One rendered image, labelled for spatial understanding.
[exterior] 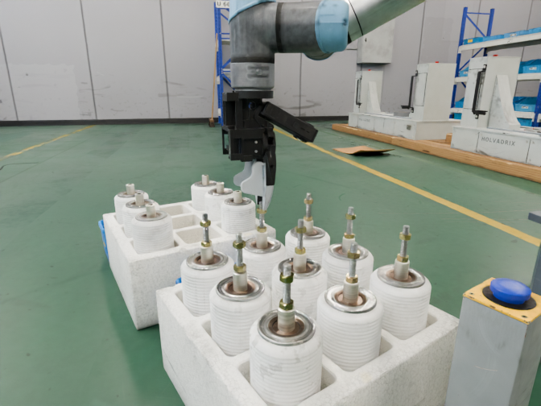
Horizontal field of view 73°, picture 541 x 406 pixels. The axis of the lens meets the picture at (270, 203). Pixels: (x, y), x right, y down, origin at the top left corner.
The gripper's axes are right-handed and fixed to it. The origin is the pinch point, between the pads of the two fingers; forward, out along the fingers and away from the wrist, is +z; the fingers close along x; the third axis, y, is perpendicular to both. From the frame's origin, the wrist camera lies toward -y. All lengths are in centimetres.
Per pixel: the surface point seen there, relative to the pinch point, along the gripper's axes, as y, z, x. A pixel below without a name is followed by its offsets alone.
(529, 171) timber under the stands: -209, 29, -100
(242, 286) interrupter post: 8.7, 8.4, 15.7
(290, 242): -6.1, 10.5, -2.0
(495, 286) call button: -16.0, 1.6, 36.7
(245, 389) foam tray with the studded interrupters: 11.4, 16.5, 27.2
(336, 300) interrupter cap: -3.5, 9.2, 22.6
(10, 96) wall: 220, -12, -648
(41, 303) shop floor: 51, 34, -37
